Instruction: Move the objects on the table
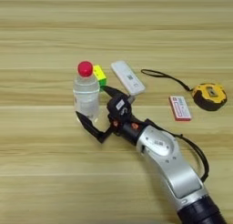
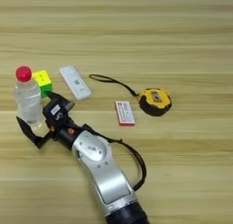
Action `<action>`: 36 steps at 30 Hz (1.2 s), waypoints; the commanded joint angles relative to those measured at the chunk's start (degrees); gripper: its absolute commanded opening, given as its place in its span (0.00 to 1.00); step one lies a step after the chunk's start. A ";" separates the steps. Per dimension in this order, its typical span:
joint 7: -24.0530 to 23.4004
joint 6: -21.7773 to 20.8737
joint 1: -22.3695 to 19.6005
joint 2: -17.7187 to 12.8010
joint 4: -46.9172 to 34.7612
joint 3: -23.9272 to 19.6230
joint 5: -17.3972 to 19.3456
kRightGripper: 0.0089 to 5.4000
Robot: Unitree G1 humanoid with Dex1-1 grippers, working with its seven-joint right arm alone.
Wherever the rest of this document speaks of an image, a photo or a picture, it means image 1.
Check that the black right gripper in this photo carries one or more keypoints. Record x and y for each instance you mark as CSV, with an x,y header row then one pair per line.
x,y
130,130

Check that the clear water bottle red cap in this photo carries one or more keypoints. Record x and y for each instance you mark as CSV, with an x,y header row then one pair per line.
x,y
86,94

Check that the white rectangular device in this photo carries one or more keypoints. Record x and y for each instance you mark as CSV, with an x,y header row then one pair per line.
x,y
127,77

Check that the small red white box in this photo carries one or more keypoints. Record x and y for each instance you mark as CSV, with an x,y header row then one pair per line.
x,y
180,107

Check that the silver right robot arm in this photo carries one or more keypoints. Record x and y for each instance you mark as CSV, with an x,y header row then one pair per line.
x,y
170,164

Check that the yellow green puzzle cube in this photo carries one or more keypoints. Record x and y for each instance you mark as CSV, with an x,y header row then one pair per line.
x,y
102,77

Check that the yellow black tape measure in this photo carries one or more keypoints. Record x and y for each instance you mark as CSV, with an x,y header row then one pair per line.
x,y
209,97

